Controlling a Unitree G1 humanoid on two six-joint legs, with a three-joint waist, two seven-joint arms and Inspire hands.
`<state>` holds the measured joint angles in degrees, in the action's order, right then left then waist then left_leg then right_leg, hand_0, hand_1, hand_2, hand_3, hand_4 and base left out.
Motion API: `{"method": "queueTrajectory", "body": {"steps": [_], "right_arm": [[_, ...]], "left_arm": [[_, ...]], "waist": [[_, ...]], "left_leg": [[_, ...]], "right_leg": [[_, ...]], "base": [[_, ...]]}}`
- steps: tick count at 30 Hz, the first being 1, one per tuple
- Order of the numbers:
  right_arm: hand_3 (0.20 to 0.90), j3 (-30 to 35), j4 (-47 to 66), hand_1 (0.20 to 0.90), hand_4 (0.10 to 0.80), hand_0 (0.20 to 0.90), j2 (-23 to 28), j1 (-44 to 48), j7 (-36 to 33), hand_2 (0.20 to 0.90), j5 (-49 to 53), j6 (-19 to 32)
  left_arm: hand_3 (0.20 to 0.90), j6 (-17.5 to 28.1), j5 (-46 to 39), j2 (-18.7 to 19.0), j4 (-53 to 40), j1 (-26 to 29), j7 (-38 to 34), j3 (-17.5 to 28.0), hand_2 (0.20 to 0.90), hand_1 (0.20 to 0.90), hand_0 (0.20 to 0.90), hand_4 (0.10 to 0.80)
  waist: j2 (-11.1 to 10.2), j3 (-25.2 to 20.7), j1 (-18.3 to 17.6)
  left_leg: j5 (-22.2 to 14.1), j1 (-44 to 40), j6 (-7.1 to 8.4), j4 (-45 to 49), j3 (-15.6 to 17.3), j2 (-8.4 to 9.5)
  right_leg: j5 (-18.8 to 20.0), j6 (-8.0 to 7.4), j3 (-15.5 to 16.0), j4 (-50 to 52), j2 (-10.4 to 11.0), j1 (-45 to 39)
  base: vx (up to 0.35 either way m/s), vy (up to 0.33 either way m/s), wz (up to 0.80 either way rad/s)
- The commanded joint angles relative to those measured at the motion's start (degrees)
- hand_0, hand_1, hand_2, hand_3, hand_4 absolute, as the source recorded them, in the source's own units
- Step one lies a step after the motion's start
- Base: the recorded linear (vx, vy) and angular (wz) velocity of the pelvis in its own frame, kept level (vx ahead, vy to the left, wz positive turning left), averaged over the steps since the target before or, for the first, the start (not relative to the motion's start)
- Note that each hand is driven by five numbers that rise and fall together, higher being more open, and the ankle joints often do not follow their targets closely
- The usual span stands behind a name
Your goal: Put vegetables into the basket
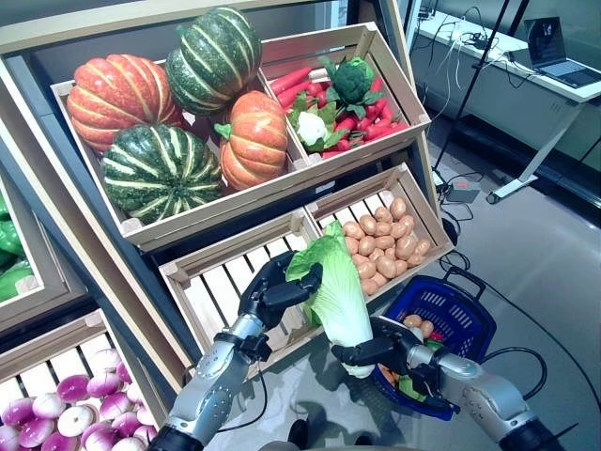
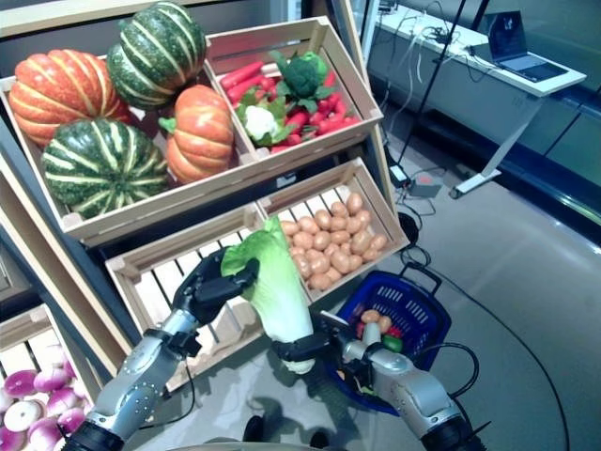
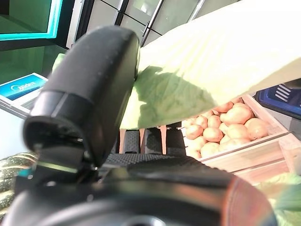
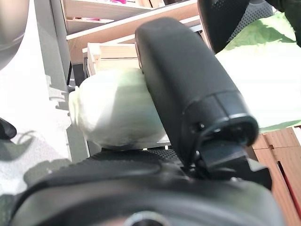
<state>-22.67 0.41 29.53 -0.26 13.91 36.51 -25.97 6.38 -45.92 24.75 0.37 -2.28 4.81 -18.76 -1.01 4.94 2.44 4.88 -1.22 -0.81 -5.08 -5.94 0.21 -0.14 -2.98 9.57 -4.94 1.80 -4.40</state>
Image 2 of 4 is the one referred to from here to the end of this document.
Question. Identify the black round base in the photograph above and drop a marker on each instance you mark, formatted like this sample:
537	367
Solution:
408	228

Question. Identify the grey box with red button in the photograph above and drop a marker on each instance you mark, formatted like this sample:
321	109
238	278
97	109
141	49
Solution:
425	185

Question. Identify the green broccoli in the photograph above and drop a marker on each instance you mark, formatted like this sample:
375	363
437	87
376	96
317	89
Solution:
303	77

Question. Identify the dark red vegetable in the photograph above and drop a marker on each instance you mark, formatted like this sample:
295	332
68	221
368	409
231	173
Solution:
360	330

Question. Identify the wooden turnip crate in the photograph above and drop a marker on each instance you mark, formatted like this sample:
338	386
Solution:
23	324

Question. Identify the orange pumpkin with green stem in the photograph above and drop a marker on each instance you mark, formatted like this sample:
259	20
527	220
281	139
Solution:
202	136

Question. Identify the wooden pumpkin crate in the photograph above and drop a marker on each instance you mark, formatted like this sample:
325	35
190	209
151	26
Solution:
164	204

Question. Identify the wooden potato crate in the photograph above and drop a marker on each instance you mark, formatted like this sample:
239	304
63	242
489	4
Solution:
319	185

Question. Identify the black power adapter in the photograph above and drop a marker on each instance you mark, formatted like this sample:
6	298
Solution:
400	175

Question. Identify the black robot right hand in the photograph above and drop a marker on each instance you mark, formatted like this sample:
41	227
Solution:
300	347

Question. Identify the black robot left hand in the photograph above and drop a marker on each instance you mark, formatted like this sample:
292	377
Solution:
206	291

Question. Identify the white standing desk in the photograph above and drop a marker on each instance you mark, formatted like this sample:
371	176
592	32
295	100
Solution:
519	129

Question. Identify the wooden carrot crate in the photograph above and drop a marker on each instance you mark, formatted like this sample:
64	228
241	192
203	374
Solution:
263	44

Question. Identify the wide orange striped pumpkin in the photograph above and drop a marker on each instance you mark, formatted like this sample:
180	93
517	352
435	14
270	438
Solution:
61	94

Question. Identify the open laptop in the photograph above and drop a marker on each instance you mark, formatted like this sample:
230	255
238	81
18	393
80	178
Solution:
507	33

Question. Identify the wooden slatted crate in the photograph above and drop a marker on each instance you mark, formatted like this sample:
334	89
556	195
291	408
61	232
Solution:
159	253

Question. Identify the blue plastic shopping basket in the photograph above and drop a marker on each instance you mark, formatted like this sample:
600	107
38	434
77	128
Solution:
425	324

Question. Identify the green striped pumpkin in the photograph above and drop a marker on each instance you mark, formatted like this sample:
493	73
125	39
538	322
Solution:
103	169
155	51

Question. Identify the thin black stand pole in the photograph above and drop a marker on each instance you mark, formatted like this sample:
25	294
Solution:
432	80

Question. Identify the white cauliflower with leaves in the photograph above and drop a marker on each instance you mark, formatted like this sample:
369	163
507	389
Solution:
260	122

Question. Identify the napa cabbage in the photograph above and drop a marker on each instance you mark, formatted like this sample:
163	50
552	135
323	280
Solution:
277	282
372	333

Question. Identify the red bell pepper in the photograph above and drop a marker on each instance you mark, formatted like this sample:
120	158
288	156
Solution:
395	332

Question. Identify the green bell pepper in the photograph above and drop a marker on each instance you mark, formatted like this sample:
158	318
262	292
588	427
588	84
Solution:
392	343

